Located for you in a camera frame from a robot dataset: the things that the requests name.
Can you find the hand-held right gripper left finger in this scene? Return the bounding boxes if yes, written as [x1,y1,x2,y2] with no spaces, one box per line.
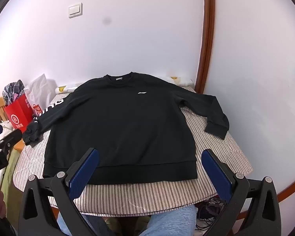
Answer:
[18,147,100,236]

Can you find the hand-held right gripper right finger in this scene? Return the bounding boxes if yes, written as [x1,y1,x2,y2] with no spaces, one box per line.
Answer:
[201,148,282,236]

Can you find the black sweatshirt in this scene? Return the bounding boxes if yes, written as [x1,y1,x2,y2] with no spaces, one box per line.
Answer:
[22,72,230,185]

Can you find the white floral quilt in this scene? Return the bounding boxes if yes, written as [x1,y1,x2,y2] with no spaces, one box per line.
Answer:
[0,119,15,185]

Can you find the green bed sheet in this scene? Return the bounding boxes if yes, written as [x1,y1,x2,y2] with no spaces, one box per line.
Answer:
[0,147,22,219]

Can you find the red paper shopping bag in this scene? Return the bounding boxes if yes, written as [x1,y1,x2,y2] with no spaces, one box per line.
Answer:
[4,94,34,130]

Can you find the grey plaid cloth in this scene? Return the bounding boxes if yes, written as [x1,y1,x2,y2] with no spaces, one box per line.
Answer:
[2,80,25,106]

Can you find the white plastic shopping bag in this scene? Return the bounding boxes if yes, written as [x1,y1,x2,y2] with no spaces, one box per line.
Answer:
[25,73,57,117]

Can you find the striped quilted table cover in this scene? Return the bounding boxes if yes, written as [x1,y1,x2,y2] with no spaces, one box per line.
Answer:
[12,85,253,217]

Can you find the brown wooden baseboard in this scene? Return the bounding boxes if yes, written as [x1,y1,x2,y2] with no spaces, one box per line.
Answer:
[277,184,295,203]

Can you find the white duck-print roll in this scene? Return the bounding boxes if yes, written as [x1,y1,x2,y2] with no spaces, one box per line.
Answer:
[54,72,194,94]

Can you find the black cables under table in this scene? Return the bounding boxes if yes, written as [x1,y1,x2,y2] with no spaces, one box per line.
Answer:
[195,197,227,231]

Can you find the brown wooden door frame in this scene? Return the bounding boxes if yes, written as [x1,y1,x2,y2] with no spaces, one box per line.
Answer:
[195,0,215,95]

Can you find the white wall light switch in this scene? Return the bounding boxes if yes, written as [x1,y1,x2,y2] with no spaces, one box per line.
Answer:
[68,3,83,19]

